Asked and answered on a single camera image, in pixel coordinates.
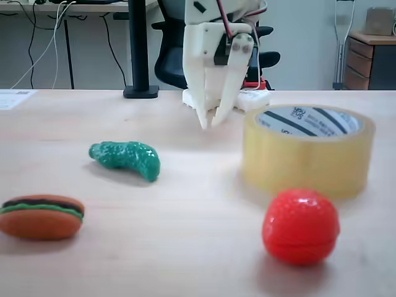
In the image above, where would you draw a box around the green toy cucumber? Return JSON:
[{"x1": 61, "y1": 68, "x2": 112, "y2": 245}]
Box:
[{"x1": 88, "y1": 140, "x2": 161, "y2": 183}]

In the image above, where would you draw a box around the black office chair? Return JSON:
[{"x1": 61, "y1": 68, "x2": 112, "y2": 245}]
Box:
[{"x1": 151, "y1": 0, "x2": 282, "y2": 90}]

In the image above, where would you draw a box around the grey metal crutch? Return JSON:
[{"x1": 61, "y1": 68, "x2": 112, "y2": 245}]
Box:
[{"x1": 332, "y1": 0, "x2": 356, "y2": 90}]

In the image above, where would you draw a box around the clear packing tape roll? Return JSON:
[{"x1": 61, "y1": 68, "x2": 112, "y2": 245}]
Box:
[{"x1": 241, "y1": 104, "x2": 377, "y2": 199}]

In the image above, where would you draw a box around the wooden drawer cabinet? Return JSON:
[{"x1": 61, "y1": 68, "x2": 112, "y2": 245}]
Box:
[{"x1": 343, "y1": 30, "x2": 396, "y2": 90}]

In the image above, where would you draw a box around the background desk with black leg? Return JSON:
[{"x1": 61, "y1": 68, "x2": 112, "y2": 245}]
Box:
[{"x1": 0, "y1": 0, "x2": 158, "y2": 90}]

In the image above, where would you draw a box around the brown cardboard box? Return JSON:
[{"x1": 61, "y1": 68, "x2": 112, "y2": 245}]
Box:
[{"x1": 364, "y1": 6, "x2": 396, "y2": 37}]

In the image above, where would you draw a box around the red toy strawberry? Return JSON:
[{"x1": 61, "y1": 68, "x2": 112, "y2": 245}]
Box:
[{"x1": 262, "y1": 188, "x2": 341, "y2": 266}]

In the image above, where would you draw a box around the white printed paper sheet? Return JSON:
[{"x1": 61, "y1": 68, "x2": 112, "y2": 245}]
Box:
[{"x1": 0, "y1": 89, "x2": 38, "y2": 111}]

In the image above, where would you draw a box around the toy hamburger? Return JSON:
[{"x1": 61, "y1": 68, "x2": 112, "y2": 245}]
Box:
[{"x1": 0, "y1": 194, "x2": 85, "y2": 241}]

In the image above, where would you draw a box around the black cable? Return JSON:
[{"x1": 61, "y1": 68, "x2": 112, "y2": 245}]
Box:
[
  {"x1": 100, "y1": 14, "x2": 128, "y2": 89},
  {"x1": 18, "y1": 0, "x2": 67, "y2": 90}
]

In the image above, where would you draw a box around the white cable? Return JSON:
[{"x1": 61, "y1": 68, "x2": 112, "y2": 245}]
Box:
[
  {"x1": 9, "y1": 0, "x2": 77, "y2": 90},
  {"x1": 51, "y1": 1, "x2": 69, "y2": 90}
]

